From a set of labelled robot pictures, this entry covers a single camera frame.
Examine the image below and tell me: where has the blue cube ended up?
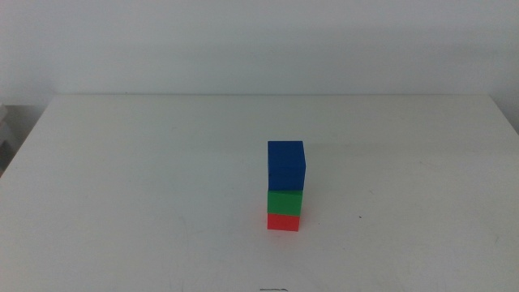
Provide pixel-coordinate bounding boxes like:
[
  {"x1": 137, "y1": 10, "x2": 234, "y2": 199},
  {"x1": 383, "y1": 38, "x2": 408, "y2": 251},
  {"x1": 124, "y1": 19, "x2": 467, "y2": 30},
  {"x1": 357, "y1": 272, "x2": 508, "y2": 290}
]
[{"x1": 267, "y1": 140, "x2": 307, "y2": 192}]

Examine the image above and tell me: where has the green cube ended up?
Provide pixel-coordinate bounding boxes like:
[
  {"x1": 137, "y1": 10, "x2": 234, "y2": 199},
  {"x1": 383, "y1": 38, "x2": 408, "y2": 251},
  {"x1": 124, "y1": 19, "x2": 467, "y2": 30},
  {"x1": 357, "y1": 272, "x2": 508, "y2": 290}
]
[{"x1": 266, "y1": 189, "x2": 304, "y2": 217}]

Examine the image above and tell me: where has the red cube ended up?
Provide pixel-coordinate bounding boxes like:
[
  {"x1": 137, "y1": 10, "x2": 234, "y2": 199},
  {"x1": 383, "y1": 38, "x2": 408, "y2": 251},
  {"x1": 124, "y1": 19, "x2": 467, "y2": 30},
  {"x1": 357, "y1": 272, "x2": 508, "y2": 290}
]
[{"x1": 266, "y1": 213, "x2": 301, "y2": 233}]

